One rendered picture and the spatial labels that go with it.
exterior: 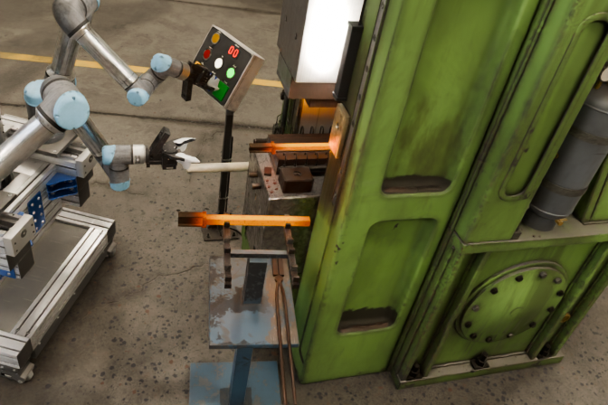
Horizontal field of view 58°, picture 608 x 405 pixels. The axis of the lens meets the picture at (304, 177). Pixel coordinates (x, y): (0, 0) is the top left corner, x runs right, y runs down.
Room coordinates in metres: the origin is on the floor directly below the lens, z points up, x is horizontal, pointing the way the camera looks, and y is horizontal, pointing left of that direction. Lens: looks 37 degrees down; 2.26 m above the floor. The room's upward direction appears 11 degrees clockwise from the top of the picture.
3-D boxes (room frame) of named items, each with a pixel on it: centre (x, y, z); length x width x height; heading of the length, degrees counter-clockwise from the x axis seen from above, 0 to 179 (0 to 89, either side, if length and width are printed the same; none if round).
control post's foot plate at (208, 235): (2.35, 0.43, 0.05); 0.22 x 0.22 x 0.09; 22
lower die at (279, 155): (1.94, -0.04, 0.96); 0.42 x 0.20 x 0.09; 112
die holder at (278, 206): (1.89, -0.07, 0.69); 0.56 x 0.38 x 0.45; 112
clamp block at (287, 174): (1.72, 0.03, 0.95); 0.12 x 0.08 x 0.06; 112
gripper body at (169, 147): (1.67, 0.56, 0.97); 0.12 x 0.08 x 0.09; 112
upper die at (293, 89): (1.94, -0.04, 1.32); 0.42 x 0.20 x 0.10; 112
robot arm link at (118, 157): (1.61, 0.70, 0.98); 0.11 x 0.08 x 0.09; 112
